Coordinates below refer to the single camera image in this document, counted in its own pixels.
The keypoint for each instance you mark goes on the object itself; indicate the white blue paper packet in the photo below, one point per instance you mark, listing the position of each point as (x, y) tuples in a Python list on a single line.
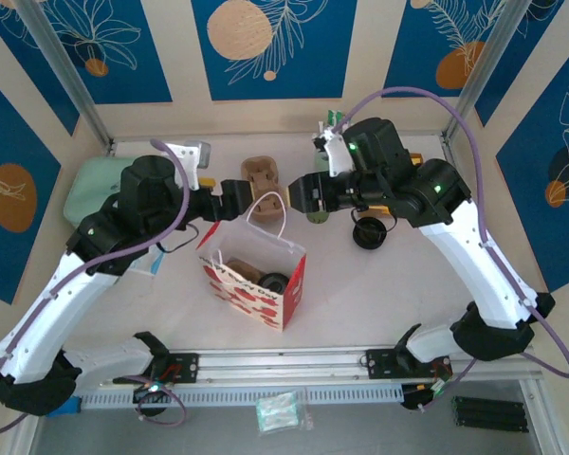
[(149, 265)]

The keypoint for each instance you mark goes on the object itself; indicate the aluminium frame post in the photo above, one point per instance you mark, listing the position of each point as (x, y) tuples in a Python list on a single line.
[(66, 61), (488, 61)]

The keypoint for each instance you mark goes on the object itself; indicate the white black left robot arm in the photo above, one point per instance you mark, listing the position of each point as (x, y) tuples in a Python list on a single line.
[(61, 308)]

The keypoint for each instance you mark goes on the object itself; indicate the black base electronics box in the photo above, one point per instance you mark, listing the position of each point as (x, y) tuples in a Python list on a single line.
[(147, 403), (412, 400)]

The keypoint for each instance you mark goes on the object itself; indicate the small clear plastic bag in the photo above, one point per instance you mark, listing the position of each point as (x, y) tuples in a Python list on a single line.
[(306, 417)]

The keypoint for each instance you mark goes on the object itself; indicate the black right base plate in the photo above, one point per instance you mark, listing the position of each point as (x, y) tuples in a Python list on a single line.
[(379, 364)]

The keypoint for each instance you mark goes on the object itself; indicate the aluminium side rail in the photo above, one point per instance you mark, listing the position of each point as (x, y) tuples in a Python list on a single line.
[(448, 144)]

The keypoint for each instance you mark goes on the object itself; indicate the black bar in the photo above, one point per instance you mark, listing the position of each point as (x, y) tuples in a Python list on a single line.
[(490, 413), (488, 403), (493, 424)]

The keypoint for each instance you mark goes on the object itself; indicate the blue plastic block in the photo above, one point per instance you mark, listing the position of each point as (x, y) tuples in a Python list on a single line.
[(68, 406)]

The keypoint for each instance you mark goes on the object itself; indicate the green paper cup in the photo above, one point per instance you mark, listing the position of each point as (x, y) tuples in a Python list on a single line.
[(317, 217)]

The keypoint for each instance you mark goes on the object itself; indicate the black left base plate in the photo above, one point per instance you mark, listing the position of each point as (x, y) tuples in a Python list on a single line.
[(187, 367)]

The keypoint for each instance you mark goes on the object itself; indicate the stack of black lids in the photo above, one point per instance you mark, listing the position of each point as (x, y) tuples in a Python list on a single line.
[(369, 233)]

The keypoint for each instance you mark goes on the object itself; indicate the red white paper gift bag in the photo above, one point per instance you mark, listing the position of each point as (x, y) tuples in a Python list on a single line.
[(246, 298)]

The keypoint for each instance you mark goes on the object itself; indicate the cardboard napkin tray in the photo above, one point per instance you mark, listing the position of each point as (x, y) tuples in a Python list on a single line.
[(418, 154)]

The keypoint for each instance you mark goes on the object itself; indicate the plastic bag of white packets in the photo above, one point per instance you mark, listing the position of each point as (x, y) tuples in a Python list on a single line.
[(276, 412)]

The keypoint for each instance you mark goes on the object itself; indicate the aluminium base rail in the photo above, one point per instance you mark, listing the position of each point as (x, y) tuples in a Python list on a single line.
[(284, 365)]

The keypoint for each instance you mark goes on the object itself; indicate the mint green lidded container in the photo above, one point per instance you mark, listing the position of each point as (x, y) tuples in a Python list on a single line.
[(87, 189)]

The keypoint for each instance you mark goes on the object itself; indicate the black right base electronics box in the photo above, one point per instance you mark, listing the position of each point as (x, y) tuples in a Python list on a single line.
[(412, 400)]

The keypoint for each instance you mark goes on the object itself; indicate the black left base electronics box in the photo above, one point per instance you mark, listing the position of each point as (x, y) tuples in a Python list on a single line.
[(147, 403)]

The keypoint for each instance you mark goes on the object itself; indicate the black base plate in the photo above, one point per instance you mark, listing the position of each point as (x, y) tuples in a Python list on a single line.
[(379, 364), (187, 367)]

